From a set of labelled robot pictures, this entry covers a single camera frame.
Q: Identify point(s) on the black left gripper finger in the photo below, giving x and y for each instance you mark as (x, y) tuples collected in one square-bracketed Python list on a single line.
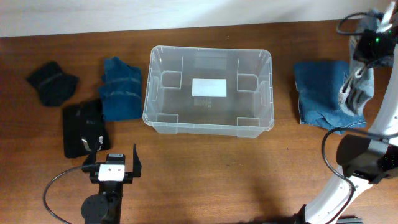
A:
[(137, 166), (91, 159)]

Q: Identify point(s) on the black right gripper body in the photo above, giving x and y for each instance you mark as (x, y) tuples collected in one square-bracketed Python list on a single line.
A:
[(370, 48)]

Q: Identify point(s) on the light grey jeans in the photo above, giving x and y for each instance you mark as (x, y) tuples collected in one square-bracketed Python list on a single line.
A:
[(358, 87)]

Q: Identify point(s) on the blue jeans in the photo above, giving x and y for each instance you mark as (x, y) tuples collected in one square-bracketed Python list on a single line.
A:
[(318, 84)]

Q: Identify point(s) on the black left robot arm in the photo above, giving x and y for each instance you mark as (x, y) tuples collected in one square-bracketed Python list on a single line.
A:
[(105, 206)]

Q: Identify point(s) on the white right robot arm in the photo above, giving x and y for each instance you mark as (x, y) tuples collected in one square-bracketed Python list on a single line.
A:
[(360, 159)]

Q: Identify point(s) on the large black folded garment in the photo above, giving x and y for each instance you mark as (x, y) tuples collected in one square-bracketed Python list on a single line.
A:
[(84, 129)]

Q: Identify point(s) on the teal blue folded garment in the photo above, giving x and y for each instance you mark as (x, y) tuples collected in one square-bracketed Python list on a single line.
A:
[(121, 94)]

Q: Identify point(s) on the small black folded garment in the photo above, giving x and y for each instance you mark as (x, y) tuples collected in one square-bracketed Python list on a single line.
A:
[(52, 84)]

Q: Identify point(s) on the clear plastic storage bin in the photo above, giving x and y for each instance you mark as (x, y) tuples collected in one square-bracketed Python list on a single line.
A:
[(246, 112)]

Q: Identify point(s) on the white label in bin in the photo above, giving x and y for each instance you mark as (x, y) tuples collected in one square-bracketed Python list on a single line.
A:
[(209, 87)]

